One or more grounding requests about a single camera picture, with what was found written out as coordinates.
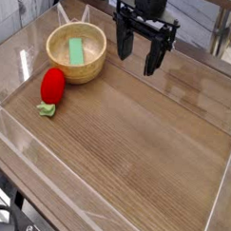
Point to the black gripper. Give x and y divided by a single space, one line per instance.
150 19

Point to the red plush strawberry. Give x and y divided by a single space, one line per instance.
52 89

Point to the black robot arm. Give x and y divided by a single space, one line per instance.
149 19

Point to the wooden bowl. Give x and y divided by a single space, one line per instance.
94 44

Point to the green rectangular block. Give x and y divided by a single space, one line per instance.
75 51

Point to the metal table leg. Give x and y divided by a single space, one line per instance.
221 35

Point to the clear acrylic tray wall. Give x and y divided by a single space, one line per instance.
123 152

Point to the black table bracket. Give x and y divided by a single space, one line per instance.
24 223

